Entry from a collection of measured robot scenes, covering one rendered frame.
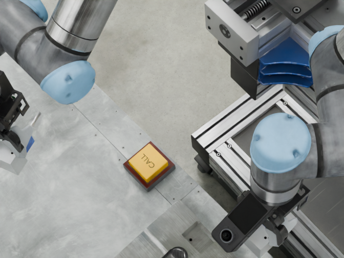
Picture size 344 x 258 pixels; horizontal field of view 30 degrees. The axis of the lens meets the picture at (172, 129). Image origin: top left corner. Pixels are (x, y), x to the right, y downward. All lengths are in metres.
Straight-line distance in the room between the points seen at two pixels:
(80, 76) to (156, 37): 1.61
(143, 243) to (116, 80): 1.30
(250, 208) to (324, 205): 1.00
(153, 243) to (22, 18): 0.49
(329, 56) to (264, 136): 0.16
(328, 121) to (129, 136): 0.62
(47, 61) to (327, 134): 0.41
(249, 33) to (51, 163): 0.51
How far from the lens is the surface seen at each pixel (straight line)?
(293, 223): 1.12
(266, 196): 0.94
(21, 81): 1.55
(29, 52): 0.98
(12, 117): 1.21
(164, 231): 1.23
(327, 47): 0.93
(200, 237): 1.25
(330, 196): 2.00
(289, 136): 0.84
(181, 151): 2.28
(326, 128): 0.88
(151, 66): 2.46
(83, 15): 0.92
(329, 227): 1.97
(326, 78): 0.92
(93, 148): 1.42
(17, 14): 1.02
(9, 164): 1.27
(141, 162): 1.35
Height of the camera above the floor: 2.05
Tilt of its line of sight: 62 degrees down
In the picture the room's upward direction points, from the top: 10 degrees counter-clockwise
